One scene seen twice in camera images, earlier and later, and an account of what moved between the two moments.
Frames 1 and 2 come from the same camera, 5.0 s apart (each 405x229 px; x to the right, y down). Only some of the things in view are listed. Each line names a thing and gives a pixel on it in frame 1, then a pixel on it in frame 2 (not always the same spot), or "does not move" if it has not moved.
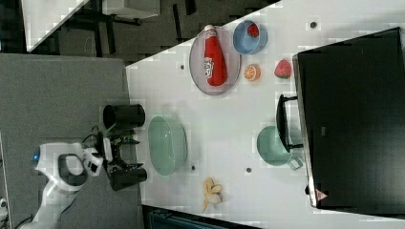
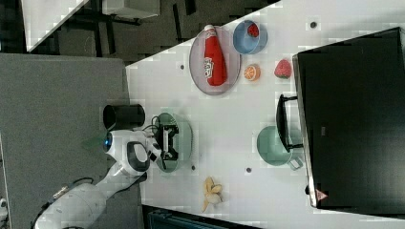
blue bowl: [245, 42] does not move
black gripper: [116, 165] → [163, 137]
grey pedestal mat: [56, 98] does not move
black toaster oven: [349, 118] does not move
